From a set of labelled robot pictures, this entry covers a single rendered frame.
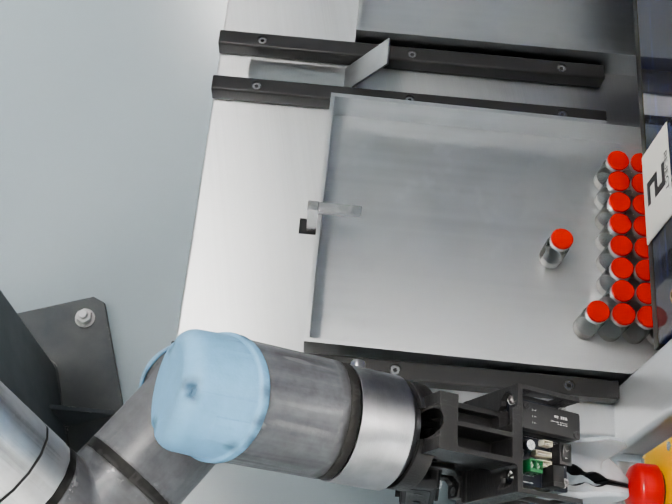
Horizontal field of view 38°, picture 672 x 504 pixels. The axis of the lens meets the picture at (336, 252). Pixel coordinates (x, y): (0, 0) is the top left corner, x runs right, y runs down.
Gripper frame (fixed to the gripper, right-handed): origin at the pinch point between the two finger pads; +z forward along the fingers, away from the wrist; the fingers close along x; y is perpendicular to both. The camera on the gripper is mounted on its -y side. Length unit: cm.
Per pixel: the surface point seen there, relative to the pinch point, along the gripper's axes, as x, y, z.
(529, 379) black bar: 10.8, -10.1, 0.7
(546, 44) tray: 46.2, -8.1, 1.7
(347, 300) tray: 17.5, -18.7, -13.5
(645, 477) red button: 0.4, 2.7, 1.2
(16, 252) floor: 56, -125, -32
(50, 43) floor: 105, -126, -35
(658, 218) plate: 21.6, 4.2, 2.9
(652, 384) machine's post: 8.7, 0.5, 4.7
